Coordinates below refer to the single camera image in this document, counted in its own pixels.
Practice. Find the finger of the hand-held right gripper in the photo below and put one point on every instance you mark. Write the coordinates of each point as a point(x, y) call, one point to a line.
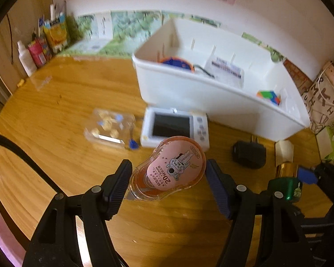
point(306, 175)

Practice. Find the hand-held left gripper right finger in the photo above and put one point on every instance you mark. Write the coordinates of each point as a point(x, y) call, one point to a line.
point(217, 189)

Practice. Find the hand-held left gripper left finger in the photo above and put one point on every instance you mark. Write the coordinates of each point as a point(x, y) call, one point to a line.
point(118, 189)

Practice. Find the black power adapter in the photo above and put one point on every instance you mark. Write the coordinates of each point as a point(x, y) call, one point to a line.
point(249, 154)

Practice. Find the pink correction tape dispenser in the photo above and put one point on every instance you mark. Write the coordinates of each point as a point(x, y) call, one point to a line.
point(175, 167)

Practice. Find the white digital camera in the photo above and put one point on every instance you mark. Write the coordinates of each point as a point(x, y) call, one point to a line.
point(172, 125)

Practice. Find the white plastic storage bin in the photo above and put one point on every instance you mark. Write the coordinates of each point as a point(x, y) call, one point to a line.
point(200, 97)

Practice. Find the blue label floss box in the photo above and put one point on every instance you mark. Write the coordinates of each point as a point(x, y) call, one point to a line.
point(228, 71)

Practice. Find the orange blue tape measure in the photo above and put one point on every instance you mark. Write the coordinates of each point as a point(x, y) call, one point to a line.
point(176, 64)

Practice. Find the white paper box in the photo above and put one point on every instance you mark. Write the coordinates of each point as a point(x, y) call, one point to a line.
point(284, 151)

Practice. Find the green tissue pack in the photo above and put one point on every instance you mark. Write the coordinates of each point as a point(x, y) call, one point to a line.
point(328, 141)

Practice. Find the beige printed tote bag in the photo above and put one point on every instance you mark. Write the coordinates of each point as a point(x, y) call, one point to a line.
point(323, 105)

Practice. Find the multicoloured puzzle cube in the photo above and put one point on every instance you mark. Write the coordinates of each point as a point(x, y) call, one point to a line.
point(268, 97)

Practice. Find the small yellow piece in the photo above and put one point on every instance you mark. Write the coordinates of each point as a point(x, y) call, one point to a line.
point(21, 83)

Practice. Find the white plastic bottle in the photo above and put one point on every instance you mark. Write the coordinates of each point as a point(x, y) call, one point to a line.
point(26, 58)

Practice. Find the yellow packet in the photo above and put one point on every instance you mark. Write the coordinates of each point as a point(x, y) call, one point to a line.
point(55, 33)

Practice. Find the green landscape wall poster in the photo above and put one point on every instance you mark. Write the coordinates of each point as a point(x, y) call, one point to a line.
point(128, 30)

